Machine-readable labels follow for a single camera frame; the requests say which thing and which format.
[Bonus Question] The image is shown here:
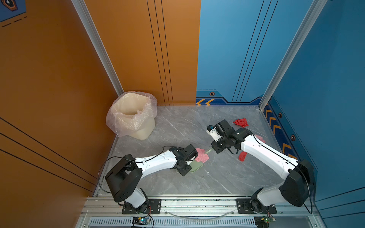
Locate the clear plastic bin liner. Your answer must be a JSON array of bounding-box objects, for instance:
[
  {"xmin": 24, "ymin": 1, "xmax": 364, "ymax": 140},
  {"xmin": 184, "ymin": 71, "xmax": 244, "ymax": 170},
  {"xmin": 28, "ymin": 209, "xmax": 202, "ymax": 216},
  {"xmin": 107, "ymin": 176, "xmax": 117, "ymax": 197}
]
[{"xmin": 106, "ymin": 91, "xmax": 158, "ymax": 137}]

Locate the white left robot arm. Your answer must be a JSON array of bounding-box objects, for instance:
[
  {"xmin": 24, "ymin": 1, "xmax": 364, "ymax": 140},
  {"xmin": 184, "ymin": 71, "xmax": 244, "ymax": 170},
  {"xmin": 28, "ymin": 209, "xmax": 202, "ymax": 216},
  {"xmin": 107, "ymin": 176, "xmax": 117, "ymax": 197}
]
[{"xmin": 105, "ymin": 144, "xmax": 198, "ymax": 212}]

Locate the controller board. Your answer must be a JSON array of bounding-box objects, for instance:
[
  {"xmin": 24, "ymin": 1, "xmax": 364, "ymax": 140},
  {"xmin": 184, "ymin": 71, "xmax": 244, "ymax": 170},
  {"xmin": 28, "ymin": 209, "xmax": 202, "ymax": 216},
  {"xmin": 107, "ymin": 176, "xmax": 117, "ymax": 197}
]
[
  {"xmin": 254, "ymin": 217, "xmax": 276, "ymax": 228},
  {"xmin": 131, "ymin": 217, "xmax": 152, "ymax": 228}
]

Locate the right controller board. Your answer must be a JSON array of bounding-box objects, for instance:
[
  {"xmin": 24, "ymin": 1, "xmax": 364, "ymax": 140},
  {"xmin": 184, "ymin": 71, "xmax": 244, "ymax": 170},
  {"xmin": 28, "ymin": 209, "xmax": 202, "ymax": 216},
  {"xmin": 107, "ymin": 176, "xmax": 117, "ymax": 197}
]
[{"xmin": 254, "ymin": 217, "xmax": 276, "ymax": 228}]

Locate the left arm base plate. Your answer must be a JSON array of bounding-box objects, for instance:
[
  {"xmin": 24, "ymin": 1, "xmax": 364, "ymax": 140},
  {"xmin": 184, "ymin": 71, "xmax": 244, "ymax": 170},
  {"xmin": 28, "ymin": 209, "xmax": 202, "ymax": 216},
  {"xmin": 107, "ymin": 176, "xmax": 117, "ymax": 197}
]
[{"xmin": 122, "ymin": 199, "xmax": 162, "ymax": 215}]

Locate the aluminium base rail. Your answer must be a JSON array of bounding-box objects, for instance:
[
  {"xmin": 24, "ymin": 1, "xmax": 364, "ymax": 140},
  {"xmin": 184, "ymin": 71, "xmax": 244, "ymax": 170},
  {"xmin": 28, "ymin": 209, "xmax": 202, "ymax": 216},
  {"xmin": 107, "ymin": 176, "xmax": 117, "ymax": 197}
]
[{"xmin": 76, "ymin": 195, "xmax": 326, "ymax": 228}]

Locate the left controller board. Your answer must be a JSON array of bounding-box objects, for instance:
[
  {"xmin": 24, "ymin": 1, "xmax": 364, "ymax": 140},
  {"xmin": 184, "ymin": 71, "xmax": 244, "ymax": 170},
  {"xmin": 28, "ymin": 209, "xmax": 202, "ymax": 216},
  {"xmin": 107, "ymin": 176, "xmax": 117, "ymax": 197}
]
[{"xmin": 131, "ymin": 217, "xmax": 152, "ymax": 228}]

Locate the aluminium corner post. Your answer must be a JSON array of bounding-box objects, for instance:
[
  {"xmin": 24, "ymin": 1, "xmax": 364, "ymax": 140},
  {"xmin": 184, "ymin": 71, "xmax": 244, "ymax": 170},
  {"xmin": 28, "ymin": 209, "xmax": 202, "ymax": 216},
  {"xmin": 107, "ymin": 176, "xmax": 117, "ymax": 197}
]
[
  {"xmin": 71, "ymin": 0, "xmax": 124, "ymax": 96},
  {"xmin": 258, "ymin": 0, "xmax": 327, "ymax": 111}
]

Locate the large pink paper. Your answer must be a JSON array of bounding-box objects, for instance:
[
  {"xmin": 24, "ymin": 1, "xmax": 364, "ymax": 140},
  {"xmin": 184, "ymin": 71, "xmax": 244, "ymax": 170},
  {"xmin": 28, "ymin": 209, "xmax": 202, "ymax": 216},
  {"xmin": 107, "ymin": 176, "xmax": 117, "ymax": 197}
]
[{"xmin": 195, "ymin": 148, "xmax": 209, "ymax": 163}]

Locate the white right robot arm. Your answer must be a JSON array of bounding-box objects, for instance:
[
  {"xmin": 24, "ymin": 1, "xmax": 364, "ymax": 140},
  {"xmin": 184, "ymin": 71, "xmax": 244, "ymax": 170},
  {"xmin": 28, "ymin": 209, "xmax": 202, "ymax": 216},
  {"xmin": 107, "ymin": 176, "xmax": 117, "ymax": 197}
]
[{"xmin": 207, "ymin": 120, "xmax": 316, "ymax": 213}]

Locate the green dustpan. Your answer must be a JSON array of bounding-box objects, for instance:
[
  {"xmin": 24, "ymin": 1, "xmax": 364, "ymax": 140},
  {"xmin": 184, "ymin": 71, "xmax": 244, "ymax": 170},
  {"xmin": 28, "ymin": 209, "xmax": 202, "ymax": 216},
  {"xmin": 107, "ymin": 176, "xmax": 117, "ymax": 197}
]
[{"xmin": 189, "ymin": 161, "xmax": 204, "ymax": 173}]

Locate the cream trash bin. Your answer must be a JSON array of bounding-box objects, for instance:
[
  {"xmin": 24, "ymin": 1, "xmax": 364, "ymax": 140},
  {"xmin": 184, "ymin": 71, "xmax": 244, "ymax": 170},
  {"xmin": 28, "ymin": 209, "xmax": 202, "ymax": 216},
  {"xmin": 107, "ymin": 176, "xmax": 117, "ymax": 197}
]
[{"xmin": 110, "ymin": 93, "xmax": 156, "ymax": 141}]

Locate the aluminium corner post left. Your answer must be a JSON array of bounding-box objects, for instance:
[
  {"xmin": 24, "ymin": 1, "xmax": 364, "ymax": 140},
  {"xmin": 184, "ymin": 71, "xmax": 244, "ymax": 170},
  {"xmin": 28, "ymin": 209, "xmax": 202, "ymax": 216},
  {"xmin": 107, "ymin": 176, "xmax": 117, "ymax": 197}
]
[{"xmin": 71, "ymin": 0, "xmax": 124, "ymax": 96}]

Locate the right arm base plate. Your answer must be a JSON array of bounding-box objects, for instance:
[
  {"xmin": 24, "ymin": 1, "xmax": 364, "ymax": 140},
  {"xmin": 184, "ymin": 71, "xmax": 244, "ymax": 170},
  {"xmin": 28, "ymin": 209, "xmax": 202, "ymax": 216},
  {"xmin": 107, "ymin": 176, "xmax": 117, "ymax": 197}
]
[{"xmin": 235, "ymin": 198, "xmax": 277, "ymax": 214}]

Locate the aluminium corner post right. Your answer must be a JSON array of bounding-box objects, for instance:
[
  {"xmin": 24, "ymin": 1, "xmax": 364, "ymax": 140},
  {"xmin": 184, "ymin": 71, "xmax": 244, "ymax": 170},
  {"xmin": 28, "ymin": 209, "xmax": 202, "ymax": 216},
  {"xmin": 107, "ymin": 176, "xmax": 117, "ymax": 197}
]
[{"xmin": 258, "ymin": 0, "xmax": 327, "ymax": 111}]

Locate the large red crumpled paper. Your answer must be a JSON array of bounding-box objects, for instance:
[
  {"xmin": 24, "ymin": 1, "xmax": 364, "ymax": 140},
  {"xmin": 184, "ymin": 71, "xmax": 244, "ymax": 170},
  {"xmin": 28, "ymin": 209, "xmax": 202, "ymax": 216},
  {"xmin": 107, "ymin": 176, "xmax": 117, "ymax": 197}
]
[{"xmin": 233, "ymin": 118, "xmax": 249, "ymax": 128}]

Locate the small pink crumpled paper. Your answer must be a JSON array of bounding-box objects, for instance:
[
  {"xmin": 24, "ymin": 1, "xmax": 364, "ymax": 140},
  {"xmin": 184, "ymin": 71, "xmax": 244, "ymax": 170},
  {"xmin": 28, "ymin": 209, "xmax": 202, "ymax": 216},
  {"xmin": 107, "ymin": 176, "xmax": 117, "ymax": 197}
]
[{"xmin": 255, "ymin": 135, "xmax": 265, "ymax": 143}]

